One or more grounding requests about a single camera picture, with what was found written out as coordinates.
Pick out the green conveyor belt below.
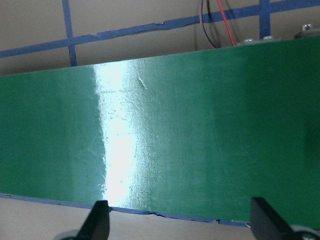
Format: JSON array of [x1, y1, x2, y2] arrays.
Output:
[[0, 34, 320, 223]]

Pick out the red and black wires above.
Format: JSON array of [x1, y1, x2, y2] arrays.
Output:
[[216, 0, 236, 48]]

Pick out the thin black wire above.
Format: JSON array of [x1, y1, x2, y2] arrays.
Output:
[[198, 0, 218, 50]]

